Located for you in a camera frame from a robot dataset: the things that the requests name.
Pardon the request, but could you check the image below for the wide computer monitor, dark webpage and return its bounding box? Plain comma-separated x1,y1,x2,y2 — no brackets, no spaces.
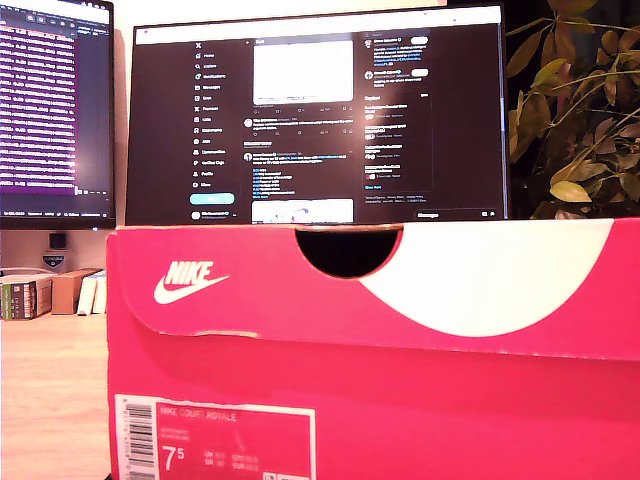
123,3,512,227

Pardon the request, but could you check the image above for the computer monitor with purple text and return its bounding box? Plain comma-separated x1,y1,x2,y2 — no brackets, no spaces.
0,0,117,231

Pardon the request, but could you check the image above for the red Nike shoebox with lid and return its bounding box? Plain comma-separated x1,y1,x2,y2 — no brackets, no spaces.
105,216,640,480

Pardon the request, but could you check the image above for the white slim box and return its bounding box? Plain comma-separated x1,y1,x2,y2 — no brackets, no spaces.
92,271,108,316
76,275,97,317

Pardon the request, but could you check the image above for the green leafy houseplant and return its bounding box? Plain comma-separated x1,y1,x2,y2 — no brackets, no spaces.
505,0,640,222

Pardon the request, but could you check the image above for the brown cardboard box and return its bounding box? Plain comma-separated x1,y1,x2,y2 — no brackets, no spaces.
49,268,103,316

